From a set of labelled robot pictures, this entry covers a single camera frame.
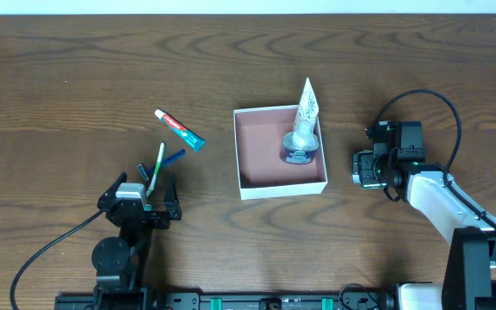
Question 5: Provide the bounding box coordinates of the red teal toothpaste tube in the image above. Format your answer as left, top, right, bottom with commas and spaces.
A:
154, 109, 206, 152

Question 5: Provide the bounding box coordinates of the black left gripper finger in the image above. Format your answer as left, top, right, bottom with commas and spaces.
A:
164, 174, 182, 214
98, 171, 127, 202

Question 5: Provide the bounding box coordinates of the green white toothbrush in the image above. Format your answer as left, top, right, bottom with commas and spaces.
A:
146, 142, 165, 197

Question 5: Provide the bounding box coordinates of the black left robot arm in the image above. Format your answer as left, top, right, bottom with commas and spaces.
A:
91, 173, 183, 309

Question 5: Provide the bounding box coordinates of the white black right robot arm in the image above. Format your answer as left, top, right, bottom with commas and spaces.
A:
351, 121, 496, 310

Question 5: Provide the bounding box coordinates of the black left camera cable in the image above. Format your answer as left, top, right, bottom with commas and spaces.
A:
9, 208, 106, 310

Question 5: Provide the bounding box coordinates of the white box pink interior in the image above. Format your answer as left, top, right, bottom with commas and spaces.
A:
233, 105, 328, 200

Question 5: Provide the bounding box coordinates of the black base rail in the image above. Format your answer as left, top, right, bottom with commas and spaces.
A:
53, 289, 399, 310

